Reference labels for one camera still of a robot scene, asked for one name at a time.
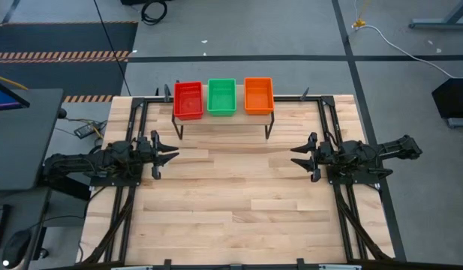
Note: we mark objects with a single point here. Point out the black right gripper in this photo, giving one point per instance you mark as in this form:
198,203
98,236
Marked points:
323,155

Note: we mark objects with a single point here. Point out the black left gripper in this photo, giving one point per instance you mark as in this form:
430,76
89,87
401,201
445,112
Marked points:
146,152

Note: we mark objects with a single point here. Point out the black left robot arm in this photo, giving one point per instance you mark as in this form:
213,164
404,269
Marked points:
85,163

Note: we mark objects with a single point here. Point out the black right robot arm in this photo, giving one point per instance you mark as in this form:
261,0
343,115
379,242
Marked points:
366,153

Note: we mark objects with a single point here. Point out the wooden shelf with black legs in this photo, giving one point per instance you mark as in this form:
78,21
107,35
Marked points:
223,120

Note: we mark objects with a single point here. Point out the black table clamp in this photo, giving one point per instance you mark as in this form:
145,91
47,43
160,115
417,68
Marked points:
305,94
167,263
301,262
166,92

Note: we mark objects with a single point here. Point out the black power brick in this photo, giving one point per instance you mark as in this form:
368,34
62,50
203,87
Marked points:
85,130

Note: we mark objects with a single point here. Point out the grey light strip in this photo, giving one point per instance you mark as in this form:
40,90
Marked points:
340,267

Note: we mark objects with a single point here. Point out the dark grey desk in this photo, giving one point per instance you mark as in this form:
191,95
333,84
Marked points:
24,142
24,213

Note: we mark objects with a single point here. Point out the black mat with hazard stripes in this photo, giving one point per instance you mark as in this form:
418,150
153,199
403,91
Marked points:
66,37

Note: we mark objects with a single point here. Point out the dark grey lower desk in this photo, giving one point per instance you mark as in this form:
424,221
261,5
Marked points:
24,213

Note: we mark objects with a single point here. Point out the grey metal base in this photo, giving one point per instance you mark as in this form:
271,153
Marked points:
460,123

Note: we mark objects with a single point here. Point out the black box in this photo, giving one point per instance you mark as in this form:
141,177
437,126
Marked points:
454,99

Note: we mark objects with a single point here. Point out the computer monitor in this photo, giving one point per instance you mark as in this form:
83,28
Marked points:
2,98

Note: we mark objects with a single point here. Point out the black computer mouse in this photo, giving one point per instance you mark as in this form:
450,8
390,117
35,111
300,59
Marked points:
15,245

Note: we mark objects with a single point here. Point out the grey table leg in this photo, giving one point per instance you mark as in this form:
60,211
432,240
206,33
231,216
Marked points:
430,24

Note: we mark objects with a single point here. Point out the black aluminium rig frame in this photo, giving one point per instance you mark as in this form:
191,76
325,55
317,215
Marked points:
291,99

